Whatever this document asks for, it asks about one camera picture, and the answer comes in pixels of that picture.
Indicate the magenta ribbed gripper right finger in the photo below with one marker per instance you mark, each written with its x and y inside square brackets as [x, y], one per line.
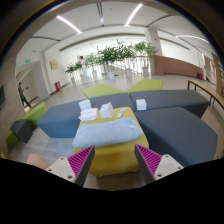
[154, 166]

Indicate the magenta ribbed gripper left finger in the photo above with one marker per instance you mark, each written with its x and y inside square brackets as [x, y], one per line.
[74, 168]

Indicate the light blue towel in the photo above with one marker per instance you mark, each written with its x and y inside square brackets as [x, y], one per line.
[102, 134]

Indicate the yellow ottoman table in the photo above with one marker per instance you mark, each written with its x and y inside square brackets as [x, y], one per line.
[115, 158]

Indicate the grey-blue sofa right section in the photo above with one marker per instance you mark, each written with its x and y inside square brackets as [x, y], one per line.
[179, 133]

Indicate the grey-blue sofa section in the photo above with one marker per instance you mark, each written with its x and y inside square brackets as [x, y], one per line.
[159, 99]
[179, 133]
[62, 121]

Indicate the person's knee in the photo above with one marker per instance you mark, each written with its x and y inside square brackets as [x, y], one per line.
[38, 161]

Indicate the grey-blue sofa left section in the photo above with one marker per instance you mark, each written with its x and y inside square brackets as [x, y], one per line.
[62, 121]

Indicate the stack of white towels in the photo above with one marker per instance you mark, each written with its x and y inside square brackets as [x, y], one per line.
[85, 104]

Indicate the white box on sofa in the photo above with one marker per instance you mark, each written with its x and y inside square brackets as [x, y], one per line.
[141, 104]

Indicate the white tissue box centre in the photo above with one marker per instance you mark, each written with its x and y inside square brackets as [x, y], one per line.
[106, 110]

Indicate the white remote-like bottle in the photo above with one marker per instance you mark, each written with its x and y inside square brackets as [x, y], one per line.
[121, 112]

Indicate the lime green side bench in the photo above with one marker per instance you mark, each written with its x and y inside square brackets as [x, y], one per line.
[33, 116]

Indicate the dark grey small stool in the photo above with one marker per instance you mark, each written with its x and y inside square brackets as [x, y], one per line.
[22, 130]

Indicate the grey-blue sofa rear section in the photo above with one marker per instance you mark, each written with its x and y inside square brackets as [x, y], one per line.
[159, 99]

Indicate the lime green seat left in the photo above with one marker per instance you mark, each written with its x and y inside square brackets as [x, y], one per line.
[100, 90]

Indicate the lime green seat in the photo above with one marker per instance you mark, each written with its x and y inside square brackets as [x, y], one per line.
[100, 90]
[146, 85]

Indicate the red trash bin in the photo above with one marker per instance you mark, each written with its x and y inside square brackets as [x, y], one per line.
[58, 86]

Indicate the lime green seat right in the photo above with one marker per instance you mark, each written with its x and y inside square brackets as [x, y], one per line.
[146, 85]

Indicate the person in dark clothes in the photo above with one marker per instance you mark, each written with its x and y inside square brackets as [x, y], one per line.
[22, 96]

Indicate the person in white clothes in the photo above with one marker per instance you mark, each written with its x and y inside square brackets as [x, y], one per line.
[84, 68]

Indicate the wooden bench with black legs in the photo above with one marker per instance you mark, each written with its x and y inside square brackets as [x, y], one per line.
[214, 97]

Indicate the potted plant far left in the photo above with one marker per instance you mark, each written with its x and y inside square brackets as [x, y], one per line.
[70, 71]

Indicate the potted plant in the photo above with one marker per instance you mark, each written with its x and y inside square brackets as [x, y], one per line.
[107, 57]
[70, 71]
[144, 51]
[125, 55]

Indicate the brick reception counter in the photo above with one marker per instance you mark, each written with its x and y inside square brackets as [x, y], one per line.
[166, 65]

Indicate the potted plant centre right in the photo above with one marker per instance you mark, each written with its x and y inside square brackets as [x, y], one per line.
[125, 55]

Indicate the yellow framed wall poster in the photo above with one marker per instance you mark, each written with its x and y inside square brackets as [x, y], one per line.
[54, 64]

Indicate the wall monitor screen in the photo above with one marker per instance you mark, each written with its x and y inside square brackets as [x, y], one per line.
[2, 96]

